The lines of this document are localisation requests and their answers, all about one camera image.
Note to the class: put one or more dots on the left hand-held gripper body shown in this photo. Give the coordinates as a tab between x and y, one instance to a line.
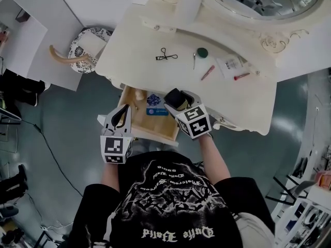
115	146

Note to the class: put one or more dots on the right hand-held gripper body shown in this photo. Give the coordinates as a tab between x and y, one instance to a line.
195	121

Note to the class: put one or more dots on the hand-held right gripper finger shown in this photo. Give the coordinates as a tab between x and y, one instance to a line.
173	110
194	97

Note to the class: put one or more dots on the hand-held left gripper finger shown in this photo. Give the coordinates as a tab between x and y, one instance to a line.
127	123
111	116

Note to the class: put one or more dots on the small black and gold box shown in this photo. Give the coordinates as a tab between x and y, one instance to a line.
174	97

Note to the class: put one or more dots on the blue patterned card packet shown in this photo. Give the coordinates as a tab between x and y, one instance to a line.
155	105

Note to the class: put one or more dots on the wooden drawer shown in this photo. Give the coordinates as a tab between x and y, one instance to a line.
155	125

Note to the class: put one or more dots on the pink hair clip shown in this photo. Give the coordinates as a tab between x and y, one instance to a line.
208	72

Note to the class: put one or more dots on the small beige item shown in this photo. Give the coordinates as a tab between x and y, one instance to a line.
139	95

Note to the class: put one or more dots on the small metal tweezers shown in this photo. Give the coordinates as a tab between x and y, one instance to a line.
194	59

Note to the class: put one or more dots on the green round compact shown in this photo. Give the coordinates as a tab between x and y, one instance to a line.
202	52

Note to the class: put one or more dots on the white paper packet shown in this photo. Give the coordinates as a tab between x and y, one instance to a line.
230	66

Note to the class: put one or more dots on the black eyelash curler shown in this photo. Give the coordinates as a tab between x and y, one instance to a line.
165	55

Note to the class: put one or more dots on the red lipstick tube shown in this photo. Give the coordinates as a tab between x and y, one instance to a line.
241	76

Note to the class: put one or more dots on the person's right forearm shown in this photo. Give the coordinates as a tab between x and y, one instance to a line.
214	159

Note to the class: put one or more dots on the person's left forearm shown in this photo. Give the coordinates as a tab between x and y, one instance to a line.
110	176

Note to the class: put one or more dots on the cream table top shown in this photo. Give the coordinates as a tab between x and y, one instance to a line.
144	71

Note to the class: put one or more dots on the curved wooden chair back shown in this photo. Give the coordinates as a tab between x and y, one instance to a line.
64	59

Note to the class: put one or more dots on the black printed t-shirt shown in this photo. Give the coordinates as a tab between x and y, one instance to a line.
165	200

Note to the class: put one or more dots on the floral patterned stool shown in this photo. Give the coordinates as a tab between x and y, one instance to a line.
88	41

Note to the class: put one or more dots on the cream carved vanity back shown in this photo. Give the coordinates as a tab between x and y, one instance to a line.
232	27

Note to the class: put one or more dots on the black bag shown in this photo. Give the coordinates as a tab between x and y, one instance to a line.
20	86

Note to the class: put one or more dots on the black metal stand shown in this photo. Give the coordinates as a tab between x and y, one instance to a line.
287	190

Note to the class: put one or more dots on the beige trousers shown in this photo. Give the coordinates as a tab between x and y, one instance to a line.
254	231

